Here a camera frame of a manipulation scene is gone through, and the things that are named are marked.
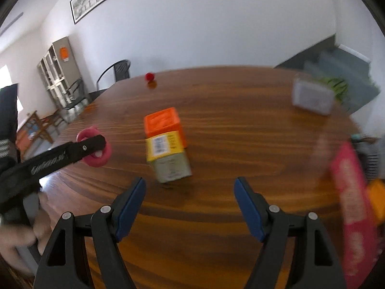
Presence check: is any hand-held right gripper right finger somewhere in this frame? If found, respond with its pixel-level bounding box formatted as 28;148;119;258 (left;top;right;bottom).
234;177;348;289

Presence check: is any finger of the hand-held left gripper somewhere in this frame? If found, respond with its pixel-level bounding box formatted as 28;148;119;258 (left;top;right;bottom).
69;135;106;164

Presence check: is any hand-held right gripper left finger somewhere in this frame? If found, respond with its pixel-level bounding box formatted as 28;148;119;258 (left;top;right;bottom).
33;177;147;289

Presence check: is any pink tape roll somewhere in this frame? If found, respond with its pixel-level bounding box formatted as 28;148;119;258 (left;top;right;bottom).
76;126;112;167

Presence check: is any yellow green box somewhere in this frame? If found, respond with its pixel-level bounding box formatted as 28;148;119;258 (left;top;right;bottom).
145;130;192;184

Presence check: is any pink storage bin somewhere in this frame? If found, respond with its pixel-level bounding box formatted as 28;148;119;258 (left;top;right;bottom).
329;142;381;286

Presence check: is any person's left hand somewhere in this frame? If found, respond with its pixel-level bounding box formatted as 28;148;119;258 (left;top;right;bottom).
0;191;53;274

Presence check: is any black metal chair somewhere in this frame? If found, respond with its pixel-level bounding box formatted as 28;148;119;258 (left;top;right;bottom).
64;78;91;112
96;59;132;91

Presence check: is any wooden desk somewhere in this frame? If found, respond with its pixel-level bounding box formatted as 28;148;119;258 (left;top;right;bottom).
18;66;379;289

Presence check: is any grey glass door cabinet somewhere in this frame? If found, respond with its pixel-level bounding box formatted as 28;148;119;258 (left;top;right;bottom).
37;36;88;112

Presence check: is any orange yellow box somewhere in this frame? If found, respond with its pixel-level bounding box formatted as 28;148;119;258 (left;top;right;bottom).
365;178;385;223

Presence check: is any grey cardboard box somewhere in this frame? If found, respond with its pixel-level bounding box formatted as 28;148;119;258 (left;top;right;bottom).
292;78;336;116

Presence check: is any black white striped cloth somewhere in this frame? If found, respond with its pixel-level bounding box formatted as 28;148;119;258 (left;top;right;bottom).
358;140;381;179

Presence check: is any black framed picture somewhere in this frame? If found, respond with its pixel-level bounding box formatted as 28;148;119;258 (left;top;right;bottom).
70;0;117;25

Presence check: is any green gift bag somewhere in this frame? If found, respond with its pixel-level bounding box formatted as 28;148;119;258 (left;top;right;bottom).
319;78;349;106

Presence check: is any grey staircase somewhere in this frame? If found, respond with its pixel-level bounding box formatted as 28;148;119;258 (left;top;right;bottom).
274;33;381;118

